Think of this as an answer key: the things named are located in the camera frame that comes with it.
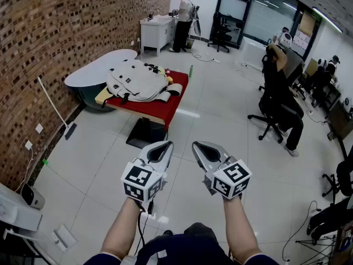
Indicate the light grey backpack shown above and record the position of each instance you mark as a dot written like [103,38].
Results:
[138,81]

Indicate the person's left forearm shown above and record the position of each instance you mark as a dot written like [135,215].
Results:
[121,230]

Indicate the white grey box device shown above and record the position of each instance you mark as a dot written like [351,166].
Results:
[34,197]

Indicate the person's right forearm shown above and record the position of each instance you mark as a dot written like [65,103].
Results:
[240,230]

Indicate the white floor box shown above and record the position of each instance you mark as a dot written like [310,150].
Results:
[64,237]

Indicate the white appliance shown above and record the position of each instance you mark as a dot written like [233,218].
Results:
[16,214]

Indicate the black bag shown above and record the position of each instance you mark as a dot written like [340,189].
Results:
[331,217]

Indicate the person's navy clothed body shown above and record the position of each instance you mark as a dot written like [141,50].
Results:
[193,247]

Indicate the green bottle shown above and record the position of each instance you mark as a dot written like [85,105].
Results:
[191,71]

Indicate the red tablecloth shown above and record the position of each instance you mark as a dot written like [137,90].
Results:
[154,109]

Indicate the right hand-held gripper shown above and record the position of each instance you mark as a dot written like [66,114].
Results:
[234,175]

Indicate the white wall socket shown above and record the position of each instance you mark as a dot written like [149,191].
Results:
[39,128]
[28,145]

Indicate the brown wooden desk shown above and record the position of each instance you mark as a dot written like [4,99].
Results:
[340,120]

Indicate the white sink cabinet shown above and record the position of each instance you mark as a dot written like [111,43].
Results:
[155,34]

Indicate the black office chair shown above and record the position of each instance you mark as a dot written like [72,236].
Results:
[293,65]
[344,178]
[220,32]

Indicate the black tripod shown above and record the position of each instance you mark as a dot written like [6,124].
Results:
[314,241]

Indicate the white bathtub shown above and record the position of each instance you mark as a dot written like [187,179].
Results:
[96,70]

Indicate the brown notice board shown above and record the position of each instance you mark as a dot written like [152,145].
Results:
[306,23]

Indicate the white rectangular counter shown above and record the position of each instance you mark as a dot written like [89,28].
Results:
[251,48]

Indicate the white power strip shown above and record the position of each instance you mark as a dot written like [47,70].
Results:
[216,60]

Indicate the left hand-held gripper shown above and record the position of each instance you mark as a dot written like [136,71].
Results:
[138,175]

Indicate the black framed glass partition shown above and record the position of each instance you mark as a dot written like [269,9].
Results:
[262,15]

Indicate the black handheld device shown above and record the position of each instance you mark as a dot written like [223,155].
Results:
[151,65]

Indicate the linear ceiling lamp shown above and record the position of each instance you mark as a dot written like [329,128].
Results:
[328,19]

